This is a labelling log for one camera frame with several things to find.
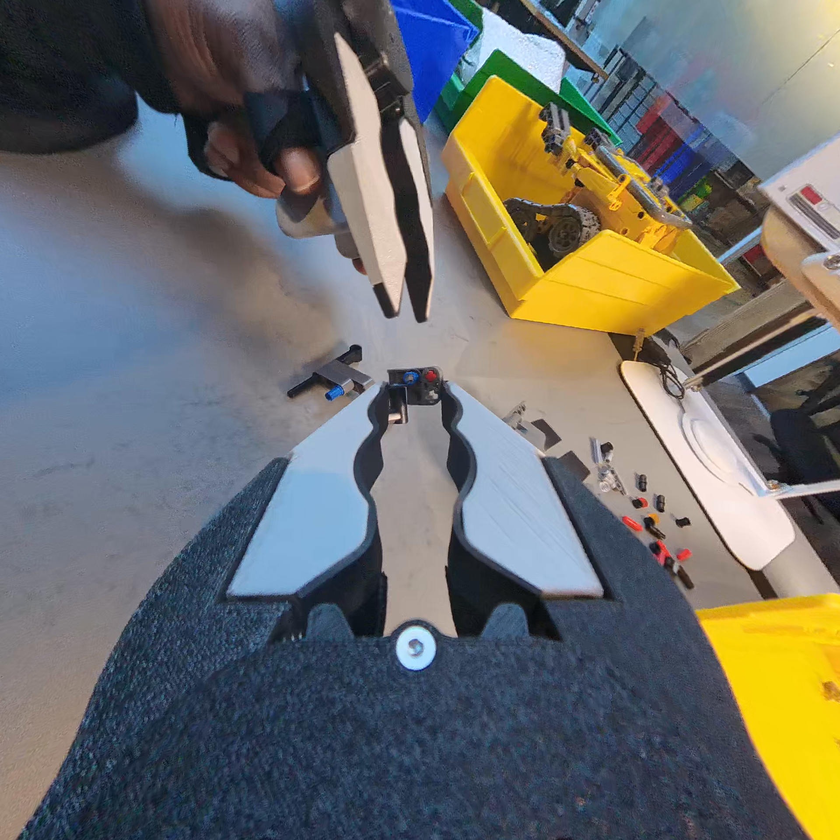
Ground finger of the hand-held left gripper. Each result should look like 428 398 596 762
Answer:
382 117 436 324
326 33 409 320

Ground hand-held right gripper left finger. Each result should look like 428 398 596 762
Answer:
226 382 389 636

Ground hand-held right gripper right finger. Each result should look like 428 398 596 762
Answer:
440 382 606 636

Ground grey brick beam piece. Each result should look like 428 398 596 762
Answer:
287 344 376 403

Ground black brick assembly coloured pins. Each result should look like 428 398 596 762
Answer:
387 366 445 426

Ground grey desk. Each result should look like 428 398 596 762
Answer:
0 98 769 840

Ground person's left hand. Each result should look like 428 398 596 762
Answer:
146 0 324 199

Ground blue storage bin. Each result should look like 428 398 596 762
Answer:
390 0 481 124

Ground grey twin engine brick model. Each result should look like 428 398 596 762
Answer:
502 402 592 481

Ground scattered small brick parts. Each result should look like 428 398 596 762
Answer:
591 438 697 590

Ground white foam block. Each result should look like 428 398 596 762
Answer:
462 8 568 94

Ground yellow toy bulldozer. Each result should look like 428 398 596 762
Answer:
504 101 693 273

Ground wooden workbench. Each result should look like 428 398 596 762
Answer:
489 0 610 81

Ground yellow storage bin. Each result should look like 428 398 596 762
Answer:
441 75 741 337
696 594 840 840

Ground shelf of coloured bins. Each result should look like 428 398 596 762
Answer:
607 46 756 221

